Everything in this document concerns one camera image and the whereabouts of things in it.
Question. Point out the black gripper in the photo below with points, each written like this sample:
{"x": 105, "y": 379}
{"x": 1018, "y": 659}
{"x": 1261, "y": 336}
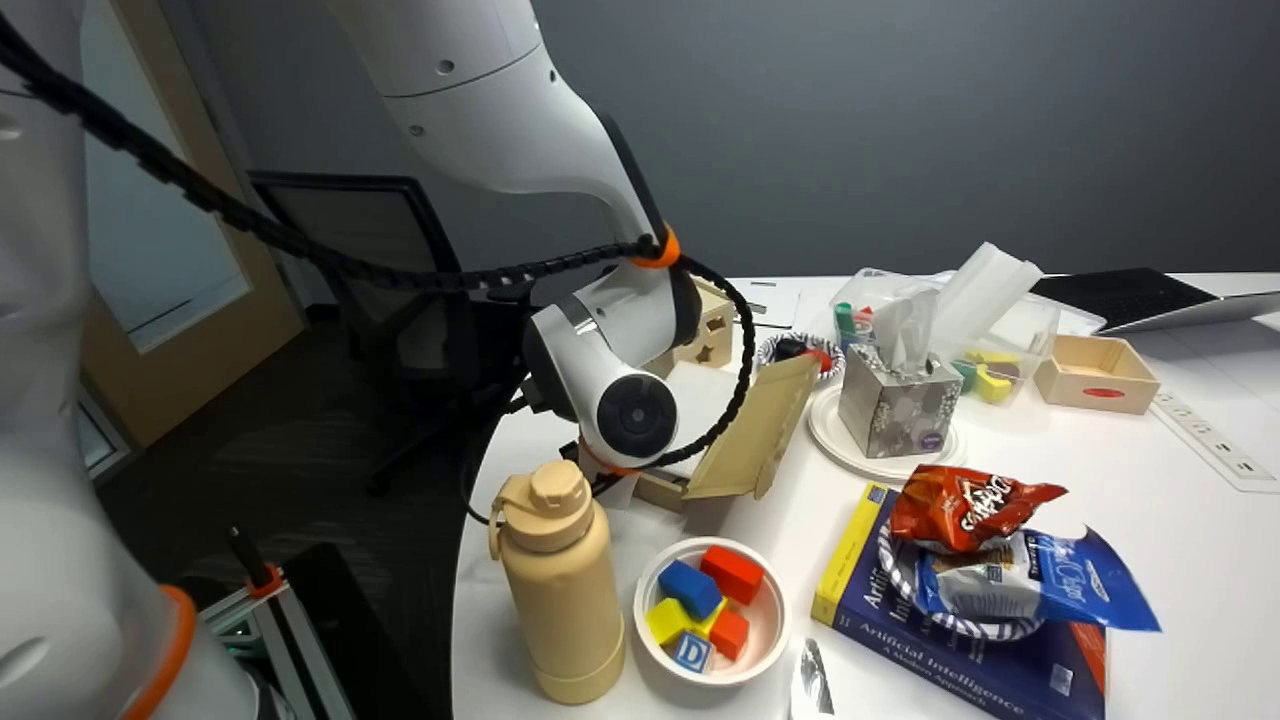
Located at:
{"x": 532, "y": 364}

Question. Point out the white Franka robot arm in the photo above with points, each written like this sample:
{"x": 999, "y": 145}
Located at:
{"x": 466, "y": 81}

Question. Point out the wooden shape sorter cube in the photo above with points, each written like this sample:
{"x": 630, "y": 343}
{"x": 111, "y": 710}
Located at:
{"x": 714, "y": 343}

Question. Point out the tan water bottle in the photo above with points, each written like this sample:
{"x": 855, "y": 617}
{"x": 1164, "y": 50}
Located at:
{"x": 564, "y": 602}

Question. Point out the blue toy block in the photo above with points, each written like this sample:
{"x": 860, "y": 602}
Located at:
{"x": 690, "y": 584}

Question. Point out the red toy block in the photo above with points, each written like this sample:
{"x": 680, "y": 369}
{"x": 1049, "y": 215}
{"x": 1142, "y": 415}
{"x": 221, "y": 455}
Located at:
{"x": 734, "y": 568}

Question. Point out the yellow toy block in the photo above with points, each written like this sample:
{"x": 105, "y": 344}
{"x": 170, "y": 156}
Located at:
{"x": 665, "y": 622}

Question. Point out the red round toy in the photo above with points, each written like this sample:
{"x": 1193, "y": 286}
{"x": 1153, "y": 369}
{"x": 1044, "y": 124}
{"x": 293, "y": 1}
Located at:
{"x": 822, "y": 356}

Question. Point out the white round plate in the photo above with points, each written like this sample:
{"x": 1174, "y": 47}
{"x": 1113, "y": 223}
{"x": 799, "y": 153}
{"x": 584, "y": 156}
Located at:
{"x": 833, "y": 446}

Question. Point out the green marker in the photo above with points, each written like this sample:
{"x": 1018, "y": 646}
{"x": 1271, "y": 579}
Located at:
{"x": 847, "y": 326}

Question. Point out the small blue printed block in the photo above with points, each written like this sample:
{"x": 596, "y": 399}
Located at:
{"x": 690, "y": 655}

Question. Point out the orange toy block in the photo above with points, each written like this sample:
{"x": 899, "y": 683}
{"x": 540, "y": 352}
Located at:
{"x": 729, "y": 634}

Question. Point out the wooden door with window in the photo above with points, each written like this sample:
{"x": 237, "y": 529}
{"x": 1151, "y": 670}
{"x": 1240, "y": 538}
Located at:
{"x": 200, "y": 363}

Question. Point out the white bowl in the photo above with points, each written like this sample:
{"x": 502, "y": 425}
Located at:
{"x": 764, "y": 638}

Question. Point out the small metal tool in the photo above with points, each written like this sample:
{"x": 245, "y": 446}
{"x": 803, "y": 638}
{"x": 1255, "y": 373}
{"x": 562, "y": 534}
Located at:
{"x": 818, "y": 672}

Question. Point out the red chips bag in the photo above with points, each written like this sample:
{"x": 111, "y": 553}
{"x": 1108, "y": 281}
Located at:
{"x": 965, "y": 505}

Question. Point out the translucent plastic bag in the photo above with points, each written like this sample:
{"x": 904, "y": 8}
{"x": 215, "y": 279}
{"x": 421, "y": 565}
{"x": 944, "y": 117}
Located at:
{"x": 987, "y": 286}

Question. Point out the yellow tape roll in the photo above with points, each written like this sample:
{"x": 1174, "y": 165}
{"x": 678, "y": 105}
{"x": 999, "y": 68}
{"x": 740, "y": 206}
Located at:
{"x": 994, "y": 380}

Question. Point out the clear plastic container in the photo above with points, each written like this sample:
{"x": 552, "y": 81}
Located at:
{"x": 1029, "y": 334}

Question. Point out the wooden tray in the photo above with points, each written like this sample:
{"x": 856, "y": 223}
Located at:
{"x": 1064, "y": 364}

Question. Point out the black laptop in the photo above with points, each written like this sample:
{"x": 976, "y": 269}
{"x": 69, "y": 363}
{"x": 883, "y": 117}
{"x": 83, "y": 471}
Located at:
{"x": 1123, "y": 294}

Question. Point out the blue plastic pouch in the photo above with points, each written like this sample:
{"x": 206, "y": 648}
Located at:
{"x": 1095, "y": 581}

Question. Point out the white sheet with grey marks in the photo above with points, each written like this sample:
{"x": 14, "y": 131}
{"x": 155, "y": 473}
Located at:
{"x": 1221, "y": 446}

